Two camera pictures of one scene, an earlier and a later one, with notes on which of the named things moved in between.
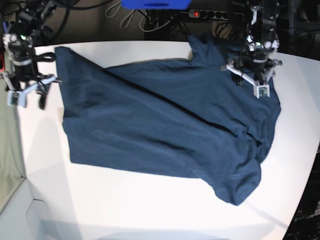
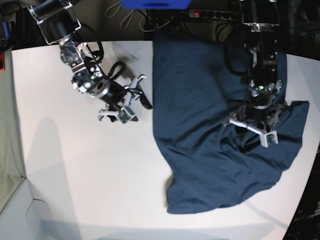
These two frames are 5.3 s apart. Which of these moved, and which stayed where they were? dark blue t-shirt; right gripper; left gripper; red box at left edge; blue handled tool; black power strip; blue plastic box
Moved: left gripper; dark blue t-shirt; right gripper
Stayed: blue handled tool; black power strip; red box at left edge; blue plastic box
